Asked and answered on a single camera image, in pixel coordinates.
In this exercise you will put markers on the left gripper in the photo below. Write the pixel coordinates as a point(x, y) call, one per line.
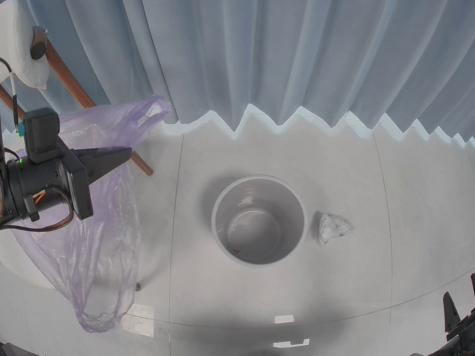
point(48, 184)

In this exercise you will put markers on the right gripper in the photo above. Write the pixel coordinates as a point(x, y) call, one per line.
point(464, 341)

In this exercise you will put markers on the purple plastic bag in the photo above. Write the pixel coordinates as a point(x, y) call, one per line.
point(100, 236)

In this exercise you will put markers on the white plastic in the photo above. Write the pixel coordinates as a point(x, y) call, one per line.
point(334, 228)

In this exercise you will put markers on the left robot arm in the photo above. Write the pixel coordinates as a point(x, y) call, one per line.
point(3, 206)

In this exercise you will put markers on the white trash bin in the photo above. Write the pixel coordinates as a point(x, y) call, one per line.
point(222, 232)

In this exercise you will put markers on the white cushioned wooden chair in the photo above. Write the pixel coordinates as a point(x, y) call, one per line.
point(22, 46)

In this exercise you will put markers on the pale blue curtain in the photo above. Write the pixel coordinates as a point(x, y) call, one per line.
point(259, 43)

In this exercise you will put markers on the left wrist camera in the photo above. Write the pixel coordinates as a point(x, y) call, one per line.
point(41, 135)

